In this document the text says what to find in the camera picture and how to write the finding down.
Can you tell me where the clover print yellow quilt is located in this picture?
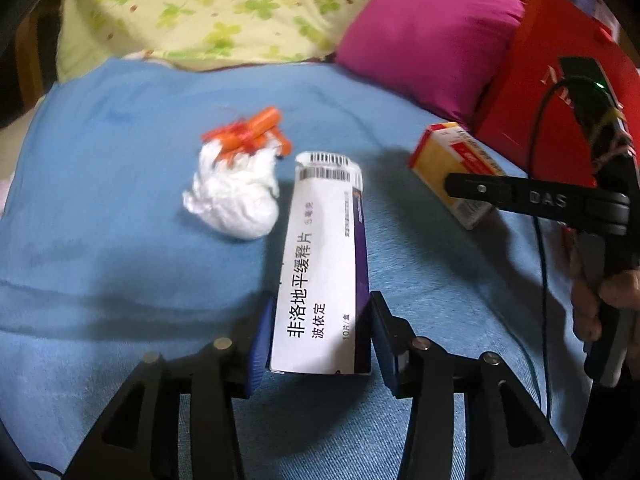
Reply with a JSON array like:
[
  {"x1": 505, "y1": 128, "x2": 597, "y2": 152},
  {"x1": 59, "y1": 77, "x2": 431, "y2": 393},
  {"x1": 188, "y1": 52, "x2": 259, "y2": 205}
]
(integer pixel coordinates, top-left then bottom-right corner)
[{"x1": 56, "y1": 0, "x2": 538, "y2": 81}]

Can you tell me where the person's right hand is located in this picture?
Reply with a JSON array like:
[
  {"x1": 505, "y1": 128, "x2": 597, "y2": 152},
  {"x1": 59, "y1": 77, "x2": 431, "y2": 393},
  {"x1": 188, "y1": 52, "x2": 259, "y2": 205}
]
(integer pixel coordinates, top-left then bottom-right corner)
[{"x1": 569, "y1": 246, "x2": 640, "y2": 345}]

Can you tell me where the blue blanket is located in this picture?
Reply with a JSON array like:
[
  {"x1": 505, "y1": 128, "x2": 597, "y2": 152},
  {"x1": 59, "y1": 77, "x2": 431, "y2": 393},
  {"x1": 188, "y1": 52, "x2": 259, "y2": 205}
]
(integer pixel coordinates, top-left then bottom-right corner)
[{"x1": 0, "y1": 57, "x2": 596, "y2": 480}]

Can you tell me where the orange plastic wrapper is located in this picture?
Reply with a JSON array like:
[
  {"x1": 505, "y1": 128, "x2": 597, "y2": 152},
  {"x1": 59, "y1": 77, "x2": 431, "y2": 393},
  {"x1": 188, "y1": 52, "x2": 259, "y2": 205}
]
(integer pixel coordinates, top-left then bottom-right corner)
[{"x1": 200, "y1": 106, "x2": 293, "y2": 162}]

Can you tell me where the black cable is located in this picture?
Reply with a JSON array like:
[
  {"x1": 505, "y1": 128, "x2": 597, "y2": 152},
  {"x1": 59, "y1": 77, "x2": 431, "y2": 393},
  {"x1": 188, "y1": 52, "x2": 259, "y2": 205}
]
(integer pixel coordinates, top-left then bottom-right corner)
[
  {"x1": 27, "y1": 459, "x2": 67, "y2": 478},
  {"x1": 515, "y1": 76, "x2": 608, "y2": 421}
]

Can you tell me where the white crumpled tissue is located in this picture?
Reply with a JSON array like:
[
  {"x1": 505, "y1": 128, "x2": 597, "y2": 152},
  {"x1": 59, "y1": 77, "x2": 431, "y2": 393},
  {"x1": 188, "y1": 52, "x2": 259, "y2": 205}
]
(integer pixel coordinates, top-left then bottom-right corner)
[{"x1": 181, "y1": 137, "x2": 281, "y2": 241}]

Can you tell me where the white and purple medicine box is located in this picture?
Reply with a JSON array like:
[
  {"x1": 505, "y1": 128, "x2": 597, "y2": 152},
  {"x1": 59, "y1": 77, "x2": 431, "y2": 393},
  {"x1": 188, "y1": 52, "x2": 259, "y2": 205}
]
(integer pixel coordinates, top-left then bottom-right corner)
[{"x1": 269, "y1": 151, "x2": 373, "y2": 376}]

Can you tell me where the yellow and red medicine box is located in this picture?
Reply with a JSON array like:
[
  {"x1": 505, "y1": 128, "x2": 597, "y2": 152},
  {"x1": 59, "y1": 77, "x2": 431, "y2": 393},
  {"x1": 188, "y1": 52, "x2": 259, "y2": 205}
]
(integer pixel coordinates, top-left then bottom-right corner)
[{"x1": 407, "y1": 121, "x2": 507, "y2": 231}]

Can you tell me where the red gift bag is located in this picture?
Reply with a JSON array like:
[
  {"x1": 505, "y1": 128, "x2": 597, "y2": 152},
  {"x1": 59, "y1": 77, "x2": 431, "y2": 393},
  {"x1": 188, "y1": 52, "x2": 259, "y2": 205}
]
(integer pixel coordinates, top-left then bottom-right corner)
[{"x1": 472, "y1": 0, "x2": 640, "y2": 191}]

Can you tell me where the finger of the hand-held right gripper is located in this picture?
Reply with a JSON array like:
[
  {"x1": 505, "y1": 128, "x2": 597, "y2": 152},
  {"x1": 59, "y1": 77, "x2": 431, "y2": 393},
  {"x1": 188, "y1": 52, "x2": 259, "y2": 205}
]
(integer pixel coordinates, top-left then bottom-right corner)
[{"x1": 444, "y1": 171, "x2": 632, "y2": 237}]

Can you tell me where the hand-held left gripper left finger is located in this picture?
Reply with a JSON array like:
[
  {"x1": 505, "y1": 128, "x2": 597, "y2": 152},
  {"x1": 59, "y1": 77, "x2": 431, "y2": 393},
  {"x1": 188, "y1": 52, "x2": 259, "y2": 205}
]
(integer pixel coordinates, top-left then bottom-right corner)
[{"x1": 62, "y1": 301, "x2": 277, "y2": 480}]

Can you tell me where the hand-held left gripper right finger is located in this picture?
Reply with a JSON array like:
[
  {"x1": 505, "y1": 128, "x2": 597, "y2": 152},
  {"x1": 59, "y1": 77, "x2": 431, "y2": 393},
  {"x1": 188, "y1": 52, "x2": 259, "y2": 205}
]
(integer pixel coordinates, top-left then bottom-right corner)
[{"x1": 369, "y1": 290, "x2": 583, "y2": 480}]

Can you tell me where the magenta pillow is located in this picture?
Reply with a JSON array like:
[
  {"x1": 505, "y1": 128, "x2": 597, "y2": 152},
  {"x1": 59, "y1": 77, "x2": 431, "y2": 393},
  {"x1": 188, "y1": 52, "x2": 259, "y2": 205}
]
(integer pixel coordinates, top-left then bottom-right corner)
[{"x1": 334, "y1": 0, "x2": 527, "y2": 127}]

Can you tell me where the wooden bed frame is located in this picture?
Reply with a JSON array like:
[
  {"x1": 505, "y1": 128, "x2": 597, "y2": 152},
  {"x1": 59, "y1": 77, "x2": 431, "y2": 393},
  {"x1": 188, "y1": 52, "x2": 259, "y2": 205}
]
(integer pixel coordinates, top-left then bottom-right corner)
[{"x1": 15, "y1": 12, "x2": 60, "y2": 107}]

